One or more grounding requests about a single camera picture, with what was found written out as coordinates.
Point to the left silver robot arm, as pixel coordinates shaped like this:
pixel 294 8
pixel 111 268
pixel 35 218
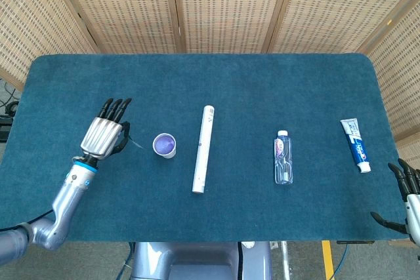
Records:
pixel 69 194

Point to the grey blue robot body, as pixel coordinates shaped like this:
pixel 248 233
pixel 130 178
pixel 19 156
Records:
pixel 200 260

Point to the woven bamboo screen panel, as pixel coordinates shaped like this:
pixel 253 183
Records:
pixel 400 73
pixel 124 8
pixel 229 8
pixel 33 14
pixel 338 8

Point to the clear plastic water bottle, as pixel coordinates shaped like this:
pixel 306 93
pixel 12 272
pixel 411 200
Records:
pixel 283 158

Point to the long white tube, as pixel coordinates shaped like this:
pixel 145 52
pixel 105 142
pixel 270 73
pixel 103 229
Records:
pixel 204 149

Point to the blue felt table mat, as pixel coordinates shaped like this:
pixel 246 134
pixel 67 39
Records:
pixel 229 80

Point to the white paper cup purple inside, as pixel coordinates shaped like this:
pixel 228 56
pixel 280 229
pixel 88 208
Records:
pixel 164 145

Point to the small green card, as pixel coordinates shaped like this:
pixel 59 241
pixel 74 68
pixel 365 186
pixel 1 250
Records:
pixel 136 143

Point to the white table leg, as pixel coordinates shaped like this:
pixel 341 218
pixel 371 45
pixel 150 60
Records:
pixel 285 260

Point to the black device box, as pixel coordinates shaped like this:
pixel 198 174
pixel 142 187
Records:
pixel 5 127

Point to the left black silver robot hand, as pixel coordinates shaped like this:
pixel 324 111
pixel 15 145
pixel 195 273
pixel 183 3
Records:
pixel 100 137

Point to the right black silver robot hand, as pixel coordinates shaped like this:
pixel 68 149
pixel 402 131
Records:
pixel 411 208

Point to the blue white toothpaste tube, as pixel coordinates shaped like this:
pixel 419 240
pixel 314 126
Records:
pixel 356 145

